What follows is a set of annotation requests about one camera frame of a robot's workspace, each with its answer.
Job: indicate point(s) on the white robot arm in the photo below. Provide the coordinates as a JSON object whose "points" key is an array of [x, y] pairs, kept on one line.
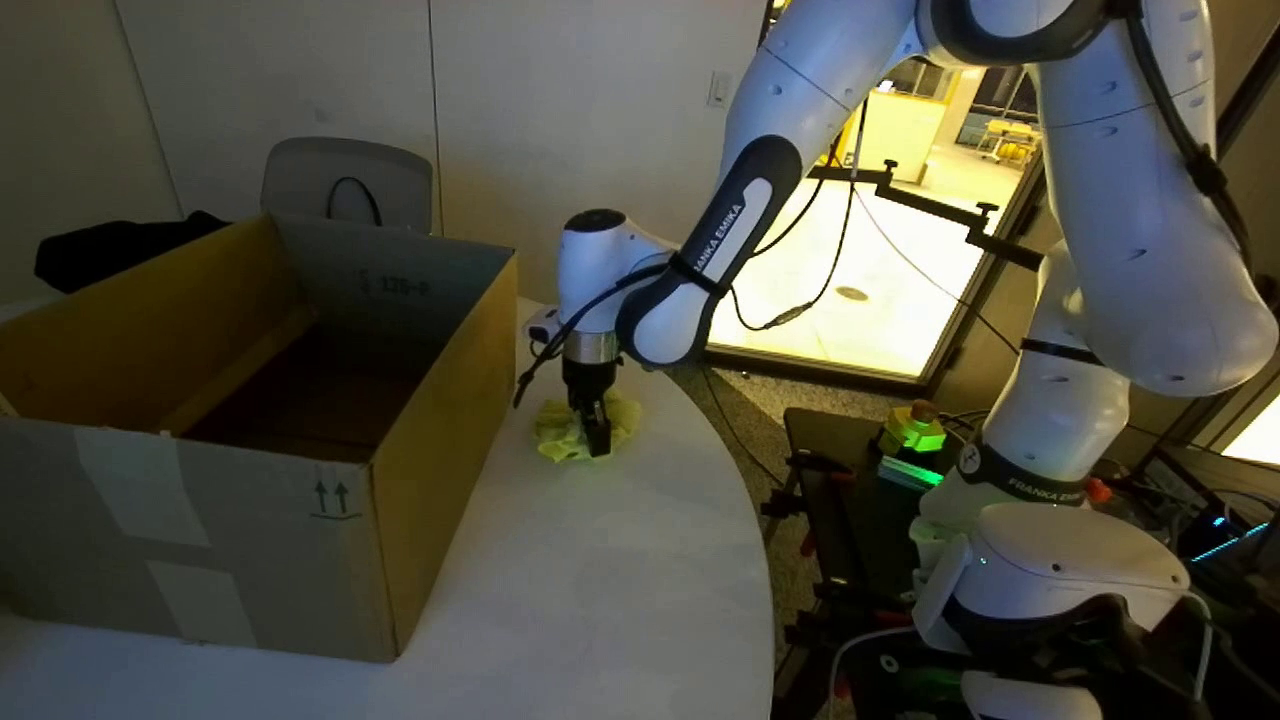
{"points": [[1039, 597]]}

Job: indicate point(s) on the grey chair backrest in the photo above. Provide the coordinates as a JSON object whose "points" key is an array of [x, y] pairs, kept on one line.
{"points": [[355, 181]]}

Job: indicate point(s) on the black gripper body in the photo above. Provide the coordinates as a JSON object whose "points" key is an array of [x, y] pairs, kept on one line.
{"points": [[585, 380]]}

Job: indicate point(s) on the black bag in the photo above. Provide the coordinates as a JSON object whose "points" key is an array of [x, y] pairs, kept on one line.
{"points": [[82, 259]]}

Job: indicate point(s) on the yellow microfibre cloth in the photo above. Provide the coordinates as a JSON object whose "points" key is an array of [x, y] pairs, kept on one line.
{"points": [[563, 433]]}

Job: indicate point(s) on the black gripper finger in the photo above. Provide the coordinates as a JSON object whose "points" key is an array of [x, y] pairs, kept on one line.
{"points": [[597, 428]]}

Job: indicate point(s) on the green lit electronic device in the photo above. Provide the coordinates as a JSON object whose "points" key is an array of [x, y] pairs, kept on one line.
{"points": [[915, 450]]}

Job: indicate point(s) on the large open cardboard box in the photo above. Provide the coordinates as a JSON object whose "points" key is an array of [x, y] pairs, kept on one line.
{"points": [[262, 437]]}

